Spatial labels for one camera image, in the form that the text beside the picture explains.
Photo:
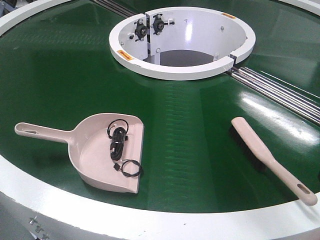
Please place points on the steel rollers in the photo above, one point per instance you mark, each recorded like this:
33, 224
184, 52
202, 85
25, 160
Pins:
283, 95
116, 8

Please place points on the steel rollers top left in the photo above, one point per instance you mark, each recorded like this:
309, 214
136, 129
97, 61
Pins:
116, 8

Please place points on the black cable small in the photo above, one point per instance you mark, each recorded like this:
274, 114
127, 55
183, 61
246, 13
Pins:
129, 167

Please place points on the black cable large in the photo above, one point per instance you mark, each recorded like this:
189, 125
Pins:
118, 138

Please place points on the black bearing mount right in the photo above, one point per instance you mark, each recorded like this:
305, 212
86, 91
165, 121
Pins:
158, 24

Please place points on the orange warning sticker front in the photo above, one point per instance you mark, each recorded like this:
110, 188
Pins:
125, 55

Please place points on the pink plastic dustpan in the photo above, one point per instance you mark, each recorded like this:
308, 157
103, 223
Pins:
89, 148

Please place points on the steel rollers right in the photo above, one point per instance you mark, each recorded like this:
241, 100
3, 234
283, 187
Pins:
283, 95

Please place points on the orange warning sticker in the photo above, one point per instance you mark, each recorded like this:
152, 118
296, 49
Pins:
228, 15
125, 55

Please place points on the white outer conveyor rim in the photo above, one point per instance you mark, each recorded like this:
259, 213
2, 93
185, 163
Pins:
55, 214

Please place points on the orange warning sticker back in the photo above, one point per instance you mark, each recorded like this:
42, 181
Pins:
228, 15

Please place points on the pink hand broom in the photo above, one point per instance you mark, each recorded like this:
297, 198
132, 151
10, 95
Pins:
265, 159

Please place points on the black bearing mount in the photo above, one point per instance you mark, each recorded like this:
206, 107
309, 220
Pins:
141, 30
158, 24

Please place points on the black bearing mount left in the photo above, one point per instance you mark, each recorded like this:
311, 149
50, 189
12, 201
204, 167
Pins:
141, 30

